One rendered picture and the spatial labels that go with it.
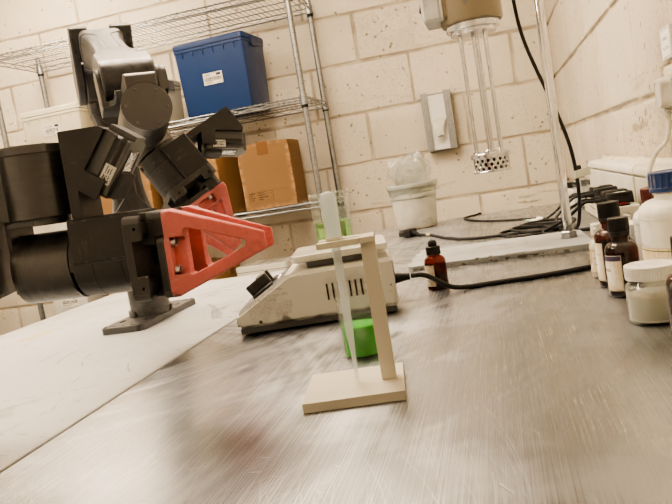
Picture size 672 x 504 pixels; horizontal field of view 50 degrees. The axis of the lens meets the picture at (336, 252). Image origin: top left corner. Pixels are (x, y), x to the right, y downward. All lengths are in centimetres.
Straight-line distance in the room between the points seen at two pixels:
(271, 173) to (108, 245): 251
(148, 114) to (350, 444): 49
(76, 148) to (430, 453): 35
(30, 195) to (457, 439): 37
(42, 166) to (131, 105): 25
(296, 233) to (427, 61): 100
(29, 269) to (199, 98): 266
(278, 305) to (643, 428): 52
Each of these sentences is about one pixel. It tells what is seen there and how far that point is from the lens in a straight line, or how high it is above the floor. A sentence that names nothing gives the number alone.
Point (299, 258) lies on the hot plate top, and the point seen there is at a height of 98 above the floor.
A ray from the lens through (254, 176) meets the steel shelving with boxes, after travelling 309.
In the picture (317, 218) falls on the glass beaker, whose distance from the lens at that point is 91.
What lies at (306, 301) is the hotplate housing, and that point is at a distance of 87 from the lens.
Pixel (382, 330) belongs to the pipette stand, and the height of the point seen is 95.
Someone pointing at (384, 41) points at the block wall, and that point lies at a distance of 336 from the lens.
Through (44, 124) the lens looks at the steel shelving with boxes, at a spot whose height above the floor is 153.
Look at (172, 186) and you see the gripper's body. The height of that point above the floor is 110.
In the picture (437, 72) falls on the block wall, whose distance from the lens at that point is 331.
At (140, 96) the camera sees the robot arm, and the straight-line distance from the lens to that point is 85.
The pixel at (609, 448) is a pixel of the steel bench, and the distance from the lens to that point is 44.
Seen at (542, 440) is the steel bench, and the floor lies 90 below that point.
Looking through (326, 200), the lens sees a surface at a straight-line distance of 56.
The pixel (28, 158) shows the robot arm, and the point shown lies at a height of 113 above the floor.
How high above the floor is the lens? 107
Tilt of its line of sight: 6 degrees down
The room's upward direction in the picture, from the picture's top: 9 degrees counter-clockwise
